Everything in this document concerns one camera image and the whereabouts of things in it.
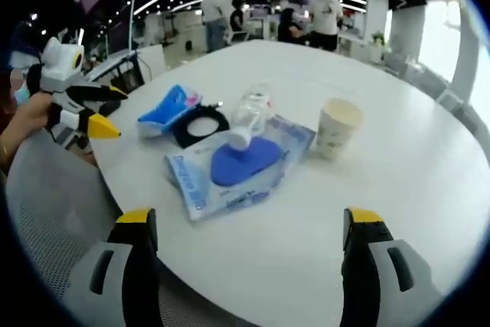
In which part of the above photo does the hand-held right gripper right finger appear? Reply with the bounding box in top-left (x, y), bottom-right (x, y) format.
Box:
top-left (339, 207), bottom-right (451, 327)

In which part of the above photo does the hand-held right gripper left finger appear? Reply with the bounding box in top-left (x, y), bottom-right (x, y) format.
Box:
top-left (63, 208), bottom-right (162, 327)

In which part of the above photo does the blue tissue pack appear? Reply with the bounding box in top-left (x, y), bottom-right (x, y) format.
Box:
top-left (136, 83), bottom-right (204, 139)

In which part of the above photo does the black square ring frame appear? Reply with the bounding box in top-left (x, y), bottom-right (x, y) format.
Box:
top-left (172, 100), bottom-right (230, 149)

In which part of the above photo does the white paper cup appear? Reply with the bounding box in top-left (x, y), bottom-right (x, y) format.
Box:
top-left (314, 97), bottom-right (364, 161)

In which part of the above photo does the blue wet wipes pack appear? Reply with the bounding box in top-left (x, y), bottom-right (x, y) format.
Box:
top-left (164, 113), bottom-right (317, 222)

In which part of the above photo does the clear plastic bottle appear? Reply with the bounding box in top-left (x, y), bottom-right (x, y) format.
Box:
top-left (227, 83), bottom-right (279, 152)

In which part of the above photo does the person's left hand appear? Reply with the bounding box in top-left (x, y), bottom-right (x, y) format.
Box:
top-left (15, 93), bottom-right (55, 132)

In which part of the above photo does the white office chair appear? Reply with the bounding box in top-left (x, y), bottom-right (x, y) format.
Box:
top-left (136, 44), bottom-right (168, 82)

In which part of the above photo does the grey mesh chair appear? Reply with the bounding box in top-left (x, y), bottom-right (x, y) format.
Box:
top-left (4, 136), bottom-right (230, 327)

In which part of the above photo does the white table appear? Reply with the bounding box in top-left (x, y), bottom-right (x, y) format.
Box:
top-left (88, 38), bottom-right (488, 322)

